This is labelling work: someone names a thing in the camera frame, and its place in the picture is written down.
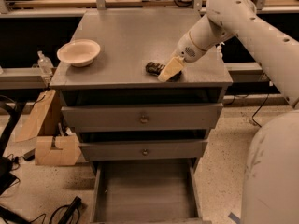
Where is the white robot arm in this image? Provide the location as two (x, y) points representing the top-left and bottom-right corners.
(158, 0), (299, 224)

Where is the grey open bottom drawer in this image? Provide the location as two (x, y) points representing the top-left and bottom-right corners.
(91, 159), (212, 224)

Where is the grey top drawer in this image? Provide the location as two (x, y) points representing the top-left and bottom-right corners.
(62, 104), (222, 133)

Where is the grey wooden drawer cabinet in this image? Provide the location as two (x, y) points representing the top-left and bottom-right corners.
(50, 8), (234, 224)

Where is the small white pump bottle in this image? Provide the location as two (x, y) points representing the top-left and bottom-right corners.
(216, 42), (225, 58)

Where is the white paper bowl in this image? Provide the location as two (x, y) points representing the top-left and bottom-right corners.
(57, 39), (101, 67)

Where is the brown cardboard box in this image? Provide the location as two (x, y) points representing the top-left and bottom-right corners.
(35, 136), (81, 166)

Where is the clear plastic bottle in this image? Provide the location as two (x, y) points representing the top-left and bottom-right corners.
(37, 51), (54, 76)

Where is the brass top drawer knob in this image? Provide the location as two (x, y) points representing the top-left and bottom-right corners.
(139, 116), (149, 124)

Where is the grey middle drawer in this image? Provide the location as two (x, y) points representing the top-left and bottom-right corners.
(79, 140), (207, 161)

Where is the brass middle drawer knob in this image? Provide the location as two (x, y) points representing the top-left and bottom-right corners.
(142, 149), (149, 156)

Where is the dark chocolate rxbar wrapper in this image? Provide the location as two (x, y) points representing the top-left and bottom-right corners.
(145, 62), (182, 82)

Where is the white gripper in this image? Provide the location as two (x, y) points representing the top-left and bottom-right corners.
(158, 32), (206, 82)

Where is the black device with cable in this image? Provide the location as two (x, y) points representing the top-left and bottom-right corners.
(48, 196), (81, 224)

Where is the brass drawer knob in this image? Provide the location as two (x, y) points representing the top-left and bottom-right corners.
(142, 149), (149, 156)
(139, 116), (149, 124)

